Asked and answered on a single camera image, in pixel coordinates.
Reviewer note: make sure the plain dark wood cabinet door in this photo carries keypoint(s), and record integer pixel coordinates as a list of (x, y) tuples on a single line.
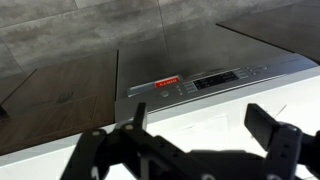
[(13, 87)]

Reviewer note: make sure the stainless steel dishwasher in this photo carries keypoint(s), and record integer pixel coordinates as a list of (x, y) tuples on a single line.
[(150, 63)]

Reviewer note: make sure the red dishwasher sticker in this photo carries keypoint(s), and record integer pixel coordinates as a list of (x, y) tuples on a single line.
[(167, 82)]

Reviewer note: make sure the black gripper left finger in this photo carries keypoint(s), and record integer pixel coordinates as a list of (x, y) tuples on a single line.
[(100, 150)]

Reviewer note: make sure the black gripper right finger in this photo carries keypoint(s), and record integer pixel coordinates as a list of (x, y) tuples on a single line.
[(283, 143)]

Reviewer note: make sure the dark wood door with logo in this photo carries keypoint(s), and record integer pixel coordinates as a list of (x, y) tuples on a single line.
[(66, 116)]

